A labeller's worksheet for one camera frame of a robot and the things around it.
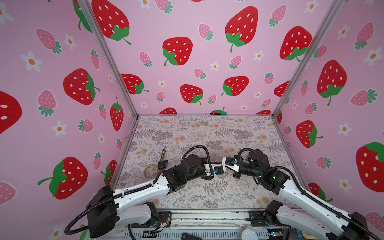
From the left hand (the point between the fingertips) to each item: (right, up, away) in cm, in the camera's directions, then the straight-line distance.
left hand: (218, 159), depth 72 cm
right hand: (+2, -1, +1) cm, 2 cm away
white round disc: (+13, -32, -6) cm, 35 cm away
